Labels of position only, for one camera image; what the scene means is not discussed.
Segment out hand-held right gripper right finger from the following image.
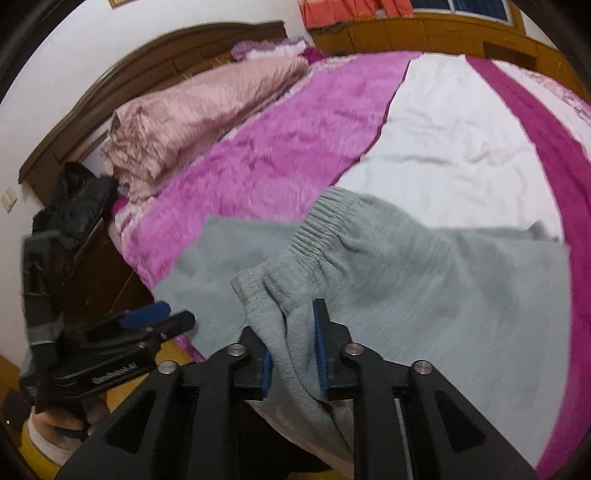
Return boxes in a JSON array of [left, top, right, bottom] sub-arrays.
[[313, 298, 539, 480]]

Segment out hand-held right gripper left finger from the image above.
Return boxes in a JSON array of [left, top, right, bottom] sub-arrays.
[[55, 325, 275, 480]]

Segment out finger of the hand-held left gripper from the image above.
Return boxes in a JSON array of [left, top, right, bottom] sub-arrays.
[[150, 311, 197, 341], [115, 301, 172, 331]]

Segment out grey fleece pants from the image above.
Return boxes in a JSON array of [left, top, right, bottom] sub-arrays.
[[152, 187, 571, 472]]

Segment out person's left forearm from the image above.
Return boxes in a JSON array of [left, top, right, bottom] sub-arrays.
[[26, 422, 88, 468]]

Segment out person's left hand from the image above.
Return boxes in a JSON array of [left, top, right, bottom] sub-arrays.
[[28, 398, 110, 440]]

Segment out black jacket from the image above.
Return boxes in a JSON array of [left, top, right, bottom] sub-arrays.
[[31, 163, 122, 252]]

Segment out pink folded quilt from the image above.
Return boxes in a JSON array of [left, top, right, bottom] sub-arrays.
[[100, 55, 311, 205]]

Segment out pink purple white bed blanket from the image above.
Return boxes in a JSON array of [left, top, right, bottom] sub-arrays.
[[108, 50, 591, 480]]

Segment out dark wooden headboard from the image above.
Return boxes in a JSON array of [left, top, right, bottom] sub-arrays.
[[18, 21, 290, 319]]

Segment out purple ruffled pillow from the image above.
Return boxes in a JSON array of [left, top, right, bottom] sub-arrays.
[[231, 39, 320, 64]]

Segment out wooden cabinet unit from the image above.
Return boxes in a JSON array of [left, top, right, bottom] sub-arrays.
[[307, 11, 591, 100]]

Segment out orange striped curtain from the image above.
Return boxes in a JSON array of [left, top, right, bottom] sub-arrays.
[[298, 0, 414, 31]]

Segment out window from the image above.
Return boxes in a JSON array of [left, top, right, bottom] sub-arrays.
[[411, 0, 514, 22]]

